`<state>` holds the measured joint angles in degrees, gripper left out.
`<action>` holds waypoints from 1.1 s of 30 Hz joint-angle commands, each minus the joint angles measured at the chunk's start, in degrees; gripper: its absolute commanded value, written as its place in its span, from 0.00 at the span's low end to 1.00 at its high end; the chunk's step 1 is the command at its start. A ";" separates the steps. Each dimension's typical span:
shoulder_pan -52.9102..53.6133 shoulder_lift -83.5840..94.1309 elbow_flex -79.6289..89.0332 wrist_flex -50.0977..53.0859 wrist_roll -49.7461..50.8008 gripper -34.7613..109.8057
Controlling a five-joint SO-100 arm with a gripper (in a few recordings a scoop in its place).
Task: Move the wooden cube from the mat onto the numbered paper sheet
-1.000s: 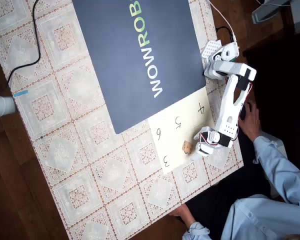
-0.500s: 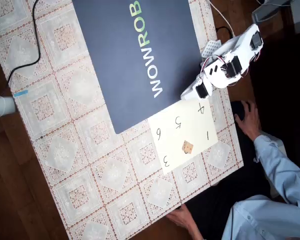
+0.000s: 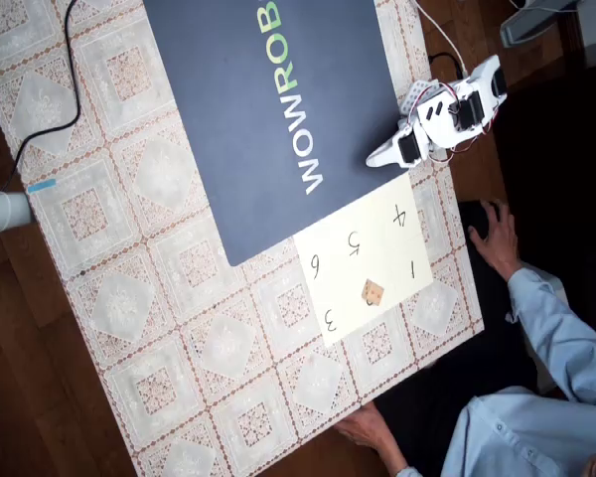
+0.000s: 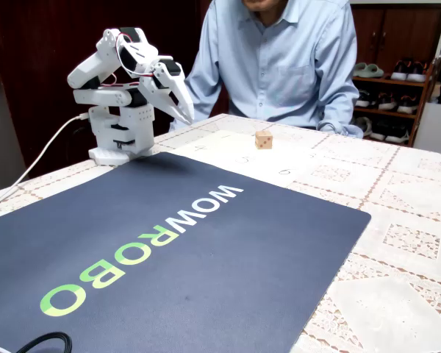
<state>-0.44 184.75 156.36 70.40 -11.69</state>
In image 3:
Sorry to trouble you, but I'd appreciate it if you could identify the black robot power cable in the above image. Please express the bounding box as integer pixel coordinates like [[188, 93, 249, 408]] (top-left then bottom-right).
[[428, 51, 466, 76]]

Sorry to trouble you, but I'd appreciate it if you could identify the person in blue shirt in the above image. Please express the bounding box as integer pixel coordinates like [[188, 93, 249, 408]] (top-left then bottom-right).
[[374, 267, 596, 477]]

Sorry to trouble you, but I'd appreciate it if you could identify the white plastic tube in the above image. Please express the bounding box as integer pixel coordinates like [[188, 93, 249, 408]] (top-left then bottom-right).
[[0, 191, 33, 236]]

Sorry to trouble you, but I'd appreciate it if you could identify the white lace tablecloth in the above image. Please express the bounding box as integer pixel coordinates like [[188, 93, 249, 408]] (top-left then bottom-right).
[[0, 0, 486, 477]]

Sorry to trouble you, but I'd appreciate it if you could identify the wooden die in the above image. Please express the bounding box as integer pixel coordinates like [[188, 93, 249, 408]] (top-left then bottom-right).
[[360, 278, 386, 307]]

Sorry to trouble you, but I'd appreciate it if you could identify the grey metal stand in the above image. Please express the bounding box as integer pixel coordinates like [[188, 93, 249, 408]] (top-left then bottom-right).
[[499, 0, 595, 50]]

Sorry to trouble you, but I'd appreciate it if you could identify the right forearm blue sleeve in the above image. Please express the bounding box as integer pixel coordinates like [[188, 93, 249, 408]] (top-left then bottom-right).
[[505, 267, 596, 403]]

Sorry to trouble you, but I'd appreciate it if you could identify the person's right hand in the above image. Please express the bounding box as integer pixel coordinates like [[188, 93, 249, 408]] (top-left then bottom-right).
[[467, 198, 521, 285]]

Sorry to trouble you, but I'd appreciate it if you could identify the left forearm blue sleeve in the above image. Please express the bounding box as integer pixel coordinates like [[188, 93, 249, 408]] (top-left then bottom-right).
[[390, 459, 448, 477]]

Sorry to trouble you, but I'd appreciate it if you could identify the dark blue WOWROBO mat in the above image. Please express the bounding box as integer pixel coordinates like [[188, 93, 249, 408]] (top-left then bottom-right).
[[142, 0, 413, 268]]

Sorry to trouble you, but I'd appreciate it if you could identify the thin black cable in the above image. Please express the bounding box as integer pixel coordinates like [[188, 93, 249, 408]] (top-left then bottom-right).
[[7, 0, 83, 194]]

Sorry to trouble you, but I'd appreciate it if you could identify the white USB cable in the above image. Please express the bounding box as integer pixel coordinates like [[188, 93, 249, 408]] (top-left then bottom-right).
[[415, 0, 472, 77]]

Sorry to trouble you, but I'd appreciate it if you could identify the white numbered paper sheet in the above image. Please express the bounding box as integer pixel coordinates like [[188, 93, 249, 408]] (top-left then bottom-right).
[[292, 174, 434, 348]]

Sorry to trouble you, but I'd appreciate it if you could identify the person's left hand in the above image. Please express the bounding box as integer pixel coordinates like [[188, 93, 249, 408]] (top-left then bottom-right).
[[336, 402, 404, 469]]

